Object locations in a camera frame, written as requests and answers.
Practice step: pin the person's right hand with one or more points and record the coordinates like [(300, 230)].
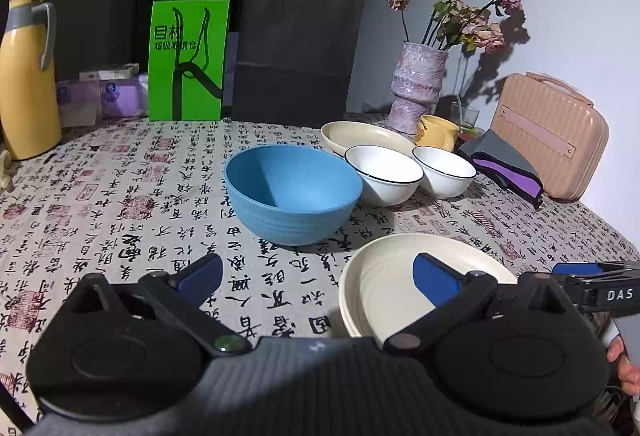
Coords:
[(627, 373)]

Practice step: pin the white small box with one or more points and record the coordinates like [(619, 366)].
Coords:
[(109, 73)]

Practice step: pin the black paper bag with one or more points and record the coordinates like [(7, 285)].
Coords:
[(295, 60)]

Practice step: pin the pink small suitcase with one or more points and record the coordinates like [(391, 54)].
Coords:
[(555, 128)]

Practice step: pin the white bowl right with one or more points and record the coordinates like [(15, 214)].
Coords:
[(446, 175)]

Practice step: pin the calligraphy print tablecloth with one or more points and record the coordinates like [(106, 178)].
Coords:
[(133, 196)]

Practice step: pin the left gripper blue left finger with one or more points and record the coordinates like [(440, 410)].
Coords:
[(200, 280)]

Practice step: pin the blue bowl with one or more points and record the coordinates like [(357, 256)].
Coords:
[(291, 195)]

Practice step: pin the yellow thermos jug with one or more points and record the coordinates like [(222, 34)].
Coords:
[(29, 110)]

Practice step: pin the cream plate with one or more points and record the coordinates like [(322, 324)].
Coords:
[(358, 326), (339, 136), (378, 283)]

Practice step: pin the purple tissue pack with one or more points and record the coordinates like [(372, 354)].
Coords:
[(84, 103)]

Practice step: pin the green paper bag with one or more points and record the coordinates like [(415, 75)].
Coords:
[(187, 51)]

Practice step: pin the white bowl left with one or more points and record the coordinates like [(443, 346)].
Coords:
[(389, 177)]

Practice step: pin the white bowl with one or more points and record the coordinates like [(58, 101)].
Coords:
[(389, 177), (446, 175)]

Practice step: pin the yellow mug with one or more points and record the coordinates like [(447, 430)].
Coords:
[(436, 132)]

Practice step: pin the white rubber gloves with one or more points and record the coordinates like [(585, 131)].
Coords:
[(5, 170)]

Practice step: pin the grey purple cloth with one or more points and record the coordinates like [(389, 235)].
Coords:
[(504, 165)]

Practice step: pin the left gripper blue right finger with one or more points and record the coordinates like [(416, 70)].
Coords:
[(437, 281)]

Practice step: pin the purple textured vase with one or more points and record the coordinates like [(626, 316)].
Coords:
[(416, 85)]

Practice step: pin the clear drinking glass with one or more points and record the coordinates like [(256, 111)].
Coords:
[(465, 117)]

